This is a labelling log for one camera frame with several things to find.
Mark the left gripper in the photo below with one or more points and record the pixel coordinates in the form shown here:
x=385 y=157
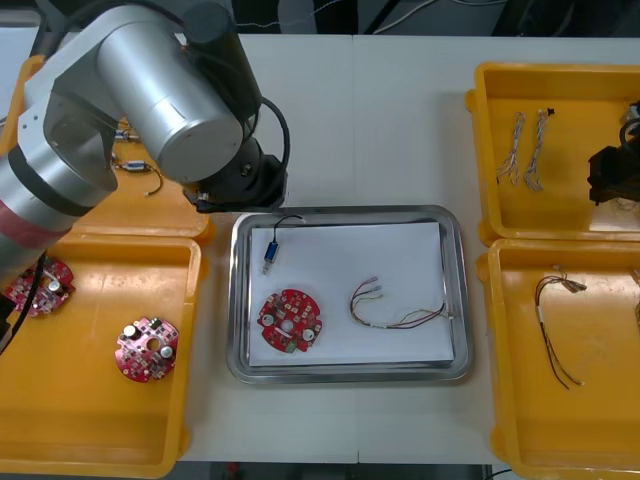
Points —
x=250 y=192

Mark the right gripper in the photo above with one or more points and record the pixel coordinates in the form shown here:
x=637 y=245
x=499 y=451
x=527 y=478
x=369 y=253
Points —
x=617 y=175

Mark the solenoid with blue label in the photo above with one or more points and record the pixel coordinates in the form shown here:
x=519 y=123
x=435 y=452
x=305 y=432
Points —
x=270 y=251
x=134 y=166
x=125 y=135

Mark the steel tray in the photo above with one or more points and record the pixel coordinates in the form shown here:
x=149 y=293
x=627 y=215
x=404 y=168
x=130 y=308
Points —
x=237 y=300

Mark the round red circuit board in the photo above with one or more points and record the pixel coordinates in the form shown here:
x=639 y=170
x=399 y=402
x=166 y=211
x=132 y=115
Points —
x=145 y=357
x=285 y=325
x=52 y=280

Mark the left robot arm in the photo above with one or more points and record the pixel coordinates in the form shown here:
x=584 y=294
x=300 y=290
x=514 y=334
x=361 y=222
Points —
x=165 y=90

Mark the yellow-orange plastic bin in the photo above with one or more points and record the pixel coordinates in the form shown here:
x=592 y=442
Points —
x=170 y=210
x=75 y=410
x=575 y=90
x=590 y=425

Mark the white paper sheet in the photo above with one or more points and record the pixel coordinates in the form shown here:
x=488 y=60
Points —
x=390 y=250

